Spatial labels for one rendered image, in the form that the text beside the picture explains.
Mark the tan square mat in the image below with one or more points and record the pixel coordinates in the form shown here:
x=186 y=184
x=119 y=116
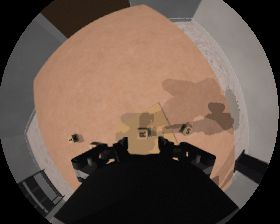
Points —
x=151 y=118

